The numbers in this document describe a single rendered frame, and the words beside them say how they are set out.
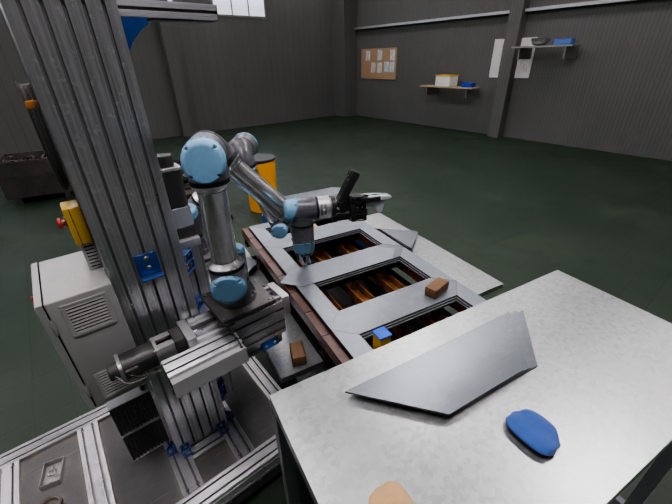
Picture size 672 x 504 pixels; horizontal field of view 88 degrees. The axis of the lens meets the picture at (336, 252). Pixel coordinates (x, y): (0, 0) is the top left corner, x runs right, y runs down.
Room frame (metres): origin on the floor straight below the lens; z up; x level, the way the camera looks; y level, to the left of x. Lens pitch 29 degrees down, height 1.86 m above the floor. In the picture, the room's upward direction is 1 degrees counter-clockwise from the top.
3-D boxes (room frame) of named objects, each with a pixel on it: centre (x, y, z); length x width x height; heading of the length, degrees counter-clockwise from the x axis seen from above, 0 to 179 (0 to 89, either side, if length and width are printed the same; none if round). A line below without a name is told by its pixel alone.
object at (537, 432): (0.53, -0.47, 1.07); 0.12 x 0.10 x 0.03; 35
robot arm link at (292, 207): (1.07, 0.11, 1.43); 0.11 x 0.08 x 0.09; 103
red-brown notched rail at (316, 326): (1.54, 0.26, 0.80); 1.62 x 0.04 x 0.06; 28
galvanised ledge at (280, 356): (1.66, 0.46, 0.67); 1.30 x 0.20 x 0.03; 28
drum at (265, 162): (4.72, 1.02, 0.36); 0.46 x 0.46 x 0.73
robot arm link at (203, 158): (1.01, 0.37, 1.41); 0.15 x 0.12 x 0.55; 13
